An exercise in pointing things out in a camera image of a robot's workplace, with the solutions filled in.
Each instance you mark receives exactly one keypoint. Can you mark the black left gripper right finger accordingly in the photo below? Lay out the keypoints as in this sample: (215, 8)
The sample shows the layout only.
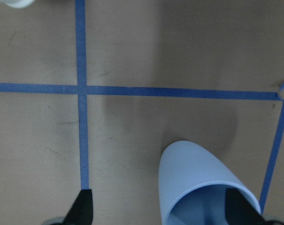
(238, 211)

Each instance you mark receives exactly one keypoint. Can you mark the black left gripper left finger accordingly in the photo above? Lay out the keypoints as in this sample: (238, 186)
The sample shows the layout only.
(81, 212)

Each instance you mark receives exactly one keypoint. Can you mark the light blue plastic cup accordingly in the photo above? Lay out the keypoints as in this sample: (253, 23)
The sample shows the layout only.
(192, 185)

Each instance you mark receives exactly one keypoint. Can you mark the white cup on rack front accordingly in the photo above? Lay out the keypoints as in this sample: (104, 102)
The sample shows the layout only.
(19, 3)

